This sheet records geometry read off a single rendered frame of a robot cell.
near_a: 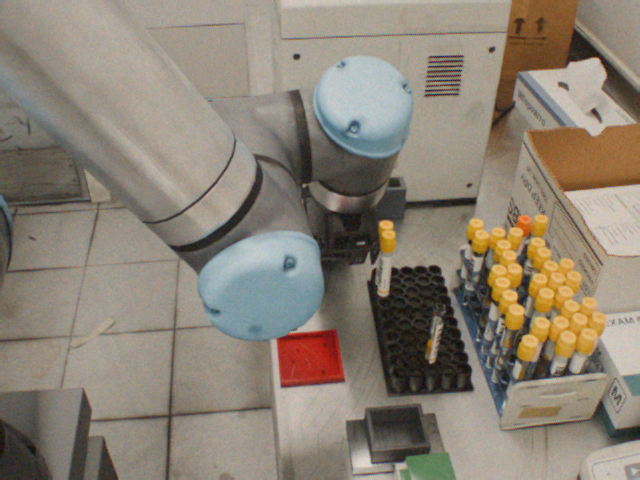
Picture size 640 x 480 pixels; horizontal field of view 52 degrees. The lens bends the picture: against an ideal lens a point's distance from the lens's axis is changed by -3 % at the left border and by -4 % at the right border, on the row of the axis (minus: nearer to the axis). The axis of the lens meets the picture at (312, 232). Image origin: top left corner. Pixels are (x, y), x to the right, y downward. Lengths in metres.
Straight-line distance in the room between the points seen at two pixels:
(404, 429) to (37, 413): 0.36
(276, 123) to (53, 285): 1.78
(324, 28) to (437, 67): 0.15
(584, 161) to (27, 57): 0.75
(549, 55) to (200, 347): 1.20
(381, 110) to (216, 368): 1.45
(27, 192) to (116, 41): 2.23
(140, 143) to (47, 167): 2.13
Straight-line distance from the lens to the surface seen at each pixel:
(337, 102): 0.50
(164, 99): 0.35
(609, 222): 0.90
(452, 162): 0.94
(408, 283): 0.82
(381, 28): 0.82
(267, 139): 0.49
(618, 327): 0.76
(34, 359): 2.04
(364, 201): 0.60
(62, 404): 0.71
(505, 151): 1.11
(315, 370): 0.74
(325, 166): 0.52
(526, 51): 1.32
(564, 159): 0.93
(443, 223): 0.94
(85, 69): 0.33
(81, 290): 2.19
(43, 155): 2.45
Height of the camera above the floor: 1.45
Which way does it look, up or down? 40 degrees down
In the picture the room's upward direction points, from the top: straight up
